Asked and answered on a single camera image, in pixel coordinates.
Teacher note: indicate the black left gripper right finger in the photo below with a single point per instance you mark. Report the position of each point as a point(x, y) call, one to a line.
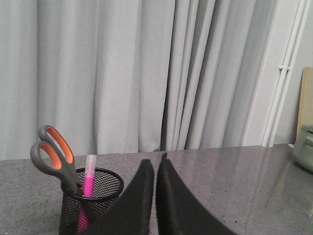
point(178, 211)

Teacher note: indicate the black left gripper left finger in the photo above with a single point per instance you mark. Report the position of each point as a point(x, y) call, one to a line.
point(130, 214)

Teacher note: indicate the pink highlighter pen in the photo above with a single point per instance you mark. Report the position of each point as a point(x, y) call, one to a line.
point(87, 189)

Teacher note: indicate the grey orange handled scissors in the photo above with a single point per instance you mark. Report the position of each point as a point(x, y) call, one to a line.
point(55, 146)

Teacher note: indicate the black mesh pen holder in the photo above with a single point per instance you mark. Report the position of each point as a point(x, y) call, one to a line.
point(79, 213)

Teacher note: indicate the grey curtain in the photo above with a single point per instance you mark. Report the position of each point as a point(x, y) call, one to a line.
point(120, 76)

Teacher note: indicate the pale green pot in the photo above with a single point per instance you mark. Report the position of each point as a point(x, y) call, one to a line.
point(303, 147)

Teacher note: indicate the beige board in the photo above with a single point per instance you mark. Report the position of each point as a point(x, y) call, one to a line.
point(305, 113)

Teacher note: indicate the white wall pipe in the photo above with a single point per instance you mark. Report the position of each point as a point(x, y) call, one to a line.
point(286, 70)

